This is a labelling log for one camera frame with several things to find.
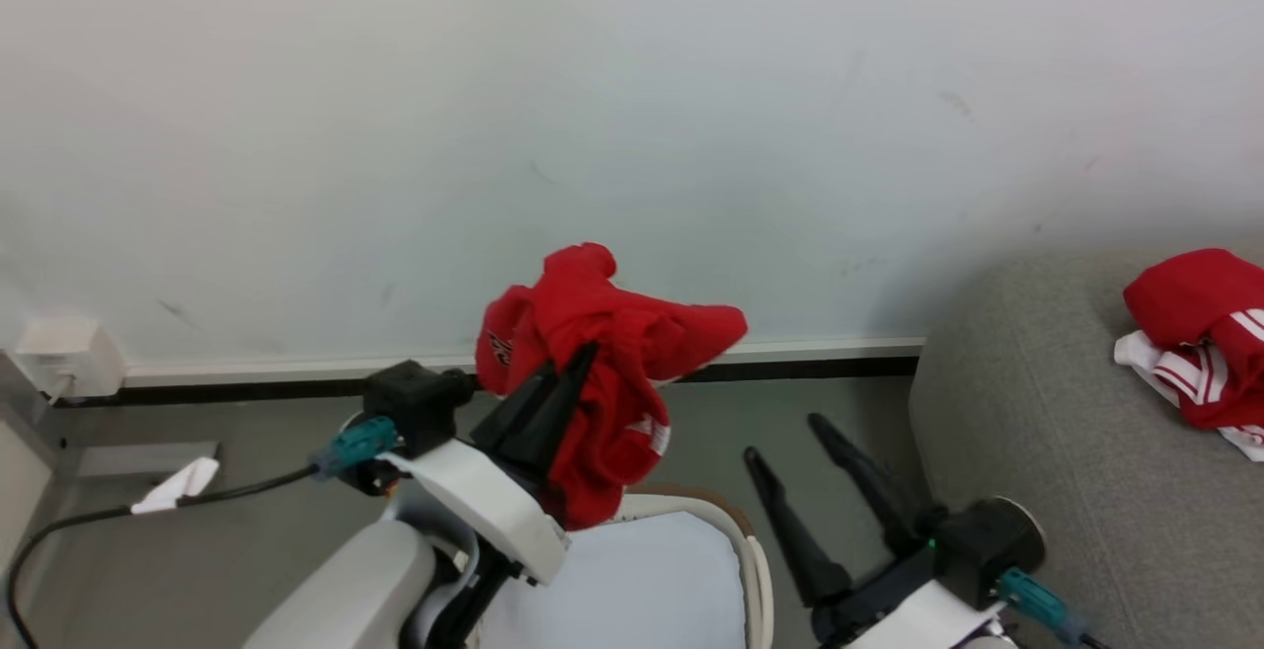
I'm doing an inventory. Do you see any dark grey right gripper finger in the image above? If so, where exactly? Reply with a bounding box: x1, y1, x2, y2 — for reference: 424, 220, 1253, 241
807, 413, 935, 557
743, 446, 853, 607

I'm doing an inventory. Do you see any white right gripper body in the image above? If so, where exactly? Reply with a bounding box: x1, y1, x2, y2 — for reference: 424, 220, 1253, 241
812, 544, 1004, 649

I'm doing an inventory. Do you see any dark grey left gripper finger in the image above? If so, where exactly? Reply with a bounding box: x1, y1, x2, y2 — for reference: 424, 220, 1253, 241
469, 365, 560, 450
502, 342, 599, 480

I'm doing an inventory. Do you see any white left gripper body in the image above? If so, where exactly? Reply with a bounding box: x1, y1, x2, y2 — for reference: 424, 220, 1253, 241
380, 426, 572, 587

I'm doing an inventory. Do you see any red sports jersey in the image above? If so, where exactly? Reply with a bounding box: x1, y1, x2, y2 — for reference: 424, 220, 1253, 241
475, 242, 749, 531

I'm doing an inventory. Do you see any white plastic laundry basket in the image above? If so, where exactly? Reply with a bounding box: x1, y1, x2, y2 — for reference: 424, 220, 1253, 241
472, 486, 774, 649

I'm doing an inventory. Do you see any white and black baseboard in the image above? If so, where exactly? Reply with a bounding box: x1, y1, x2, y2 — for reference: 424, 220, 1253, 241
54, 336, 926, 408

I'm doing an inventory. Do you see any grey fabric sofa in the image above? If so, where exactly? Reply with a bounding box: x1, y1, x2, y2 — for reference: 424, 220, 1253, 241
908, 239, 1264, 649

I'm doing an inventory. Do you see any red garment with white stripes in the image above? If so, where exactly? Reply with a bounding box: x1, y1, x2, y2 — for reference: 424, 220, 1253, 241
1114, 248, 1264, 463

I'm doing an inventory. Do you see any grey cabinet edge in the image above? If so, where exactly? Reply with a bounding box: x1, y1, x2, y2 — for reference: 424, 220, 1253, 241
0, 351, 82, 573

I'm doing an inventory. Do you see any white cable tag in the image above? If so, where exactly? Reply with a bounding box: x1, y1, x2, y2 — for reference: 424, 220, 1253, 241
130, 457, 220, 516

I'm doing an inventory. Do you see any black cable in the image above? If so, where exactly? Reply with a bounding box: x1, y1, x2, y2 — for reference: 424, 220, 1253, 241
5, 463, 323, 649

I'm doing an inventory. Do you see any white wall socket box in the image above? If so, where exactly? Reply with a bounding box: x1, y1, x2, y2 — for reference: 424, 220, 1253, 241
15, 315, 128, 401

